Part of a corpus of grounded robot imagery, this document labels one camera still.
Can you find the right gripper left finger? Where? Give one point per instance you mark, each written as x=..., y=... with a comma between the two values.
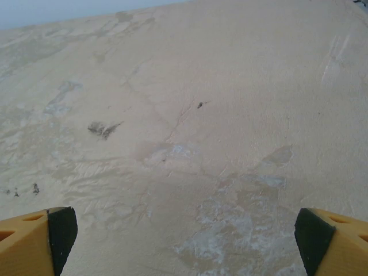
x=26, y=247

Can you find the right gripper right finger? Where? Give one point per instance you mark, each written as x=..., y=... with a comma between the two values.
x=339, y=250

